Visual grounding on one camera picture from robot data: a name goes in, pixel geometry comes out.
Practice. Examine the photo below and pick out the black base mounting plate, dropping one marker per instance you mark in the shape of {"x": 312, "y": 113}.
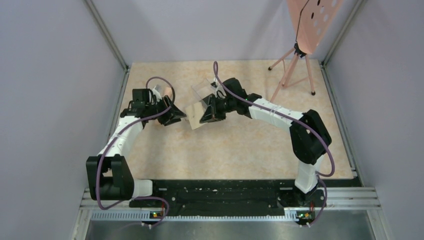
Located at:
{"x": 230, "y": 198}

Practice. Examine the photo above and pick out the aluminium frame rail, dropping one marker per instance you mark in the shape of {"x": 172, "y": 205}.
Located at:
{"x": 361, "y": 198}

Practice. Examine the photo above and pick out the clear plastic card box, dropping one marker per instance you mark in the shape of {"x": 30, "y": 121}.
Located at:
{"x": 203, "y": 89}

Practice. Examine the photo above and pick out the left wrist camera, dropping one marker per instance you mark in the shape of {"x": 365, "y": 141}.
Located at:
{"x": 158, "y": 92}

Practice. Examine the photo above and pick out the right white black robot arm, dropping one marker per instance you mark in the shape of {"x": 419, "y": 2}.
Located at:
{"x": 309, "y": 136}

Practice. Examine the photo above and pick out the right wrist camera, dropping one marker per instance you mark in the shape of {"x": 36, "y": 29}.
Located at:
{"x": 219, "y": 92}

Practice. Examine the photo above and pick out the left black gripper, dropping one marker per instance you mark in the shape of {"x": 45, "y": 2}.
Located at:
{"x": 175, "y": 112}

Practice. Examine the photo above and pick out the beige wooden cylinder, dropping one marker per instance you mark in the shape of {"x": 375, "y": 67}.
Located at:
{"x": 168, "y": 91}

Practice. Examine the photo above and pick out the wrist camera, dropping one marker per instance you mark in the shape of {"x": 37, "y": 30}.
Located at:
{"x": 219, "y": 92}
{"x": 158, "y": 92}

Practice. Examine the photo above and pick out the pink tripod music stand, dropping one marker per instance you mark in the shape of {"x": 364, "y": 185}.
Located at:
{"x": 310, "y": 19}

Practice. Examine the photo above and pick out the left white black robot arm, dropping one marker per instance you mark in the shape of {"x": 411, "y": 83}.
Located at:
{"x": 108, "y": 173}

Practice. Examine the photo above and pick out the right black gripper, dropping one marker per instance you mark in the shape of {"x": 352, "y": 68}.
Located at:
{"x": 212, "y": 113}

